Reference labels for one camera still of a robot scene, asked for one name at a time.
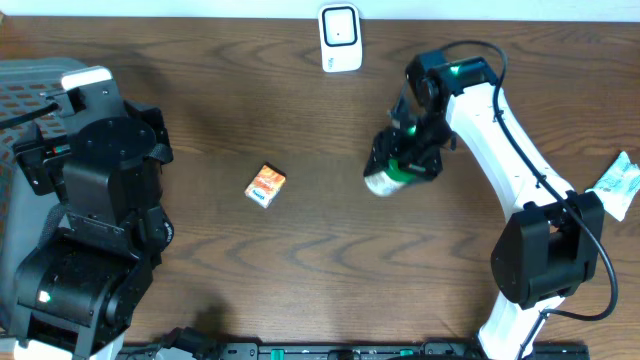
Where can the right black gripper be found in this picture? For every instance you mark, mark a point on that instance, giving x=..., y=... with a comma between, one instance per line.
x=386, y=144

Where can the green lid jar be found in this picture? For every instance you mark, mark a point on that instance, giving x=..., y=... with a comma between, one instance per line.
x=388, y=181

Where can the orange snack packet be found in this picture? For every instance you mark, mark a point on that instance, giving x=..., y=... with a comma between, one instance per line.
x=265, y=185

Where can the light blue wipes pack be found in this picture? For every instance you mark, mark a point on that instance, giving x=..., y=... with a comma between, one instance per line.
x=618, y=186

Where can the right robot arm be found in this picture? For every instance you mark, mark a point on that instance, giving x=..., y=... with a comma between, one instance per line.
x=547, y=249

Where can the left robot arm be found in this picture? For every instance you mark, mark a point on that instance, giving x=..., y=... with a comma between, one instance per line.
x=78, y=288

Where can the white barcode scanner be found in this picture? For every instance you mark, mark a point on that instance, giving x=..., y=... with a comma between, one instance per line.
x=340, y=37

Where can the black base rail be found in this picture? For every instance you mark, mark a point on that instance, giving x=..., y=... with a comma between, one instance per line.
x=439, y=349

